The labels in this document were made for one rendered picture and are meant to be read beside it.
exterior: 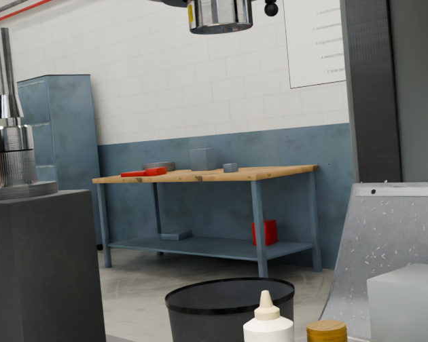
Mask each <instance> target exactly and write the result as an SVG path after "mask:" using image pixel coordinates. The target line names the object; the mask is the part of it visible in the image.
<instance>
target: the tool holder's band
mask: <svg viewBox="0 0 428 342"><path fill-rule="evenodd" d="M15 134H32V127H31V126H30V125H24V126H6V127H0V136H7V135H15Z"/></svg>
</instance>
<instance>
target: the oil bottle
mask: <svg viewBox="0 0 428 342"><path fill-rule="evenodd" d="M243 330H244V338H245V342H295V339H294V331H293V322H292V321H291V320H288V319H287V318H284V317H282V316H280V311H279V308H278V307H275V306H274V305H273V303H272V299H271V297H270V293H269V291H267V290H264V291H262V295H261V300H260V306H259V307H258V308H257V309H256V310H255V318H254V319H252V320H250V321H249V322H248V323H246V324H245V325H244V326H243Z"/></svg>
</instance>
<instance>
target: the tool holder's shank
mask: <svg viewBox="0 0 428 342"><path fill-rule="evenodd" d="M17 94H18V88H17V82H16V70H15V62H14V50H13V43H12V31H11V28H5V27H1V28H0V127H6V126H20V118H21V117H24V115H23V113H22V108H21V105H20V100H19V97H18V95H17Z"/></svg>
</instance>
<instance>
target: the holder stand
mask: <svg viewBox="0 0 428 342"><path fill-rule="evenodd" d="M0 342H106V334H105V321H104V314H103V301H102V294H101V281H100V273H99V260H98V253H97V246H96V233H95V226H94V213H93V206H92V193H91V190H88V189H80V190H62V191H58V187H57V181H55V180H54V181H39V182H37V183H35V184H32V185H21V186H15V187H0Z"/></svg>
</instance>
